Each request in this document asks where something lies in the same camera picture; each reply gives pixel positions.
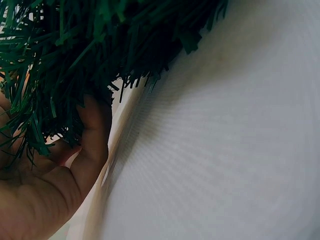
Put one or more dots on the person's left thumb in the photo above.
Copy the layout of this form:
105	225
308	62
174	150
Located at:
3	130

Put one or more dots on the person's left hand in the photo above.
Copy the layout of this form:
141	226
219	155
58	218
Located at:
40	200

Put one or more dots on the person's left fingers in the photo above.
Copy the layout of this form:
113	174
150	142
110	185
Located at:
61	151

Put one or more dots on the green artificial pine branches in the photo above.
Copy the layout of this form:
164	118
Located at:
100	45

